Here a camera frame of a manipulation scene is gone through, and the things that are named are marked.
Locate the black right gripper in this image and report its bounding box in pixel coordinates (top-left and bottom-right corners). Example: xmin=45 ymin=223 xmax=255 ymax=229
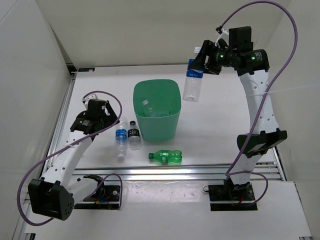
xmin=187 ymin=40 xmax=236 ymax=76

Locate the blue label bottle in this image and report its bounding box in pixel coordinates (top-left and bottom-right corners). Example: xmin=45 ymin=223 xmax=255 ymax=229
xmin=182 ymin=46 xmax=205 ymax=103
xmin=115 ymin=117 xmax=128 ymax=161

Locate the black label plastic bottle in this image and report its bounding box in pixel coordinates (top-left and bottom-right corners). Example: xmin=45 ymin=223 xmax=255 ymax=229
xmin=127 ymin=120 xmax=142 ymax=151

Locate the clear unlabelled plastic bottle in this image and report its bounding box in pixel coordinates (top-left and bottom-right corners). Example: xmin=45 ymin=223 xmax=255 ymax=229
xmin=142 ymin=99 xmax=172 ymax=118

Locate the green plastic soda bottle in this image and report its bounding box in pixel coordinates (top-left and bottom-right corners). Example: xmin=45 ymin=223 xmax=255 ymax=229
xmin=148 ymin=150 xmax=182 ymax=165

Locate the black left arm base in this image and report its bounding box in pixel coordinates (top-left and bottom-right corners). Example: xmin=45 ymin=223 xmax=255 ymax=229
xmin=74 ymin=173 xmax=123 ymax=210

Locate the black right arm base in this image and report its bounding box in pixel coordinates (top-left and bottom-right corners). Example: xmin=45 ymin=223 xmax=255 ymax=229
xmin=203 ymin=178 xmax=258 ymax=212

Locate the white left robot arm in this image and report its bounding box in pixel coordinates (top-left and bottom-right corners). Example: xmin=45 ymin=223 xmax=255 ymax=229
xmin=28 ymin=99 xmax=119 ymax=221

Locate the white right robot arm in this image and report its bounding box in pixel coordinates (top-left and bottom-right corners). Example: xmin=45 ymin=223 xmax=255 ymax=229
xmin=188 ymin=39 xmax=288 ymax=201

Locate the green plastic bin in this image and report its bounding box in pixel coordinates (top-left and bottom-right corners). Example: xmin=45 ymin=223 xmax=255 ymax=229
xmin=132 ymin=79 xmax=182 ymax=142

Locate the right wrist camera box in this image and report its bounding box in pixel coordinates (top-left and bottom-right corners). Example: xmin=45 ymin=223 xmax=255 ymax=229
xmin=218 ymin=26 xmax=254 ymax=53

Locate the white cable tie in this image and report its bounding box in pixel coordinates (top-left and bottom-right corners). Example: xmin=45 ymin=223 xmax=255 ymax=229
xmin=246 ymin=83 xmax=320 ymax=98

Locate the aluminium frame rail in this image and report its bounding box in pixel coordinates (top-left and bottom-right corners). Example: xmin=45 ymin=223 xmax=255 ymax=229
xmin=27 ymin=162 xmax=283 ymax=181

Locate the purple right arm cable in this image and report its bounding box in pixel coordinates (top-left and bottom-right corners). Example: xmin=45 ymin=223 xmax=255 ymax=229
xmin=216 ymin=0 xmax=298 ymax=207

